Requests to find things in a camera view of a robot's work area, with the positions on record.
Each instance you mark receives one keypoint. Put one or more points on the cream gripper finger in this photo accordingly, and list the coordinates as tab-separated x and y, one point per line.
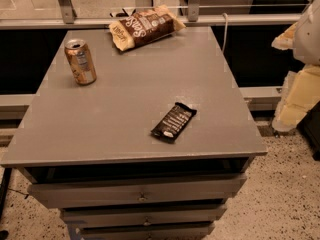
285	40
300	93

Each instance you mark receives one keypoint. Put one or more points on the brown chip bag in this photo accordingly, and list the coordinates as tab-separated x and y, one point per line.
144	27

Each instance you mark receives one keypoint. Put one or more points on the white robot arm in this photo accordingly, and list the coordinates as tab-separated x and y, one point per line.
306	44

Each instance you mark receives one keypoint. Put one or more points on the black rxbar chocolate bar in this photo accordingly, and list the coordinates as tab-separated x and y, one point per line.
173	123

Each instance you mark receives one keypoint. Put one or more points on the gold soda can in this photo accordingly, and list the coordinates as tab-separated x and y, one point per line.
80	60

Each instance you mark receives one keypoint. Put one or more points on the grey drawer cabinet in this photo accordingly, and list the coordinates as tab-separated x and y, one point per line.
88	151

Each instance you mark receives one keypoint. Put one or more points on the grey metal railing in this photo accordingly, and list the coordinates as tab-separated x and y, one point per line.
38	14

